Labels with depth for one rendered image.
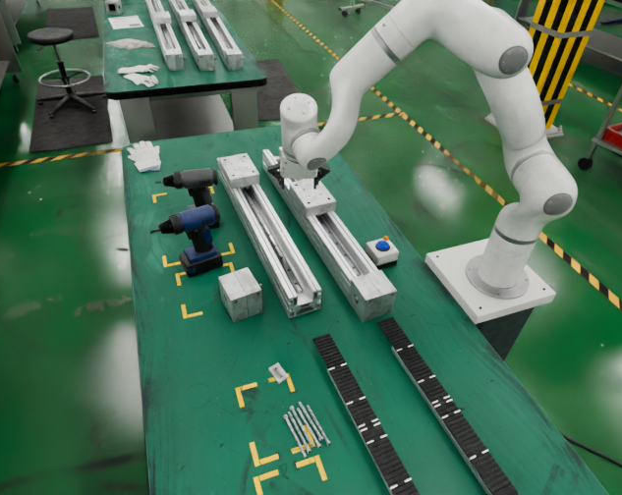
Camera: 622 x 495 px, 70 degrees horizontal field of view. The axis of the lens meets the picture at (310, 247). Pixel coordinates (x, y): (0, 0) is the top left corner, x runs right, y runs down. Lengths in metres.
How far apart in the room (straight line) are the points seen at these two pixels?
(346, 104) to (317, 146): 0.11
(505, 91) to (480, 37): 0.18
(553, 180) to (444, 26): 0.45
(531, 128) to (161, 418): 1.08
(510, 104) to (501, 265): 0.49
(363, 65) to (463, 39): 0.20
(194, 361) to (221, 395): 0.13
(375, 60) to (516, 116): 0.34
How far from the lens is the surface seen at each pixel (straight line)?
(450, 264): 1.49
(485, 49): 0.97
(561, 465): 1.23
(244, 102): 2.94
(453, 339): 1.32
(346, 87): 1.00
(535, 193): 1.19
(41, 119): 4.55
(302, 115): 1.01
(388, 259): 1.44
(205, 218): 1.32
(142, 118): 2.91
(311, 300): 1.27
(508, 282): 1.44
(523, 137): 1.15
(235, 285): 1.25
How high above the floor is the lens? 1.77
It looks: 41 degrees down
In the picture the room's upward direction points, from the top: 3 degrees clockwise
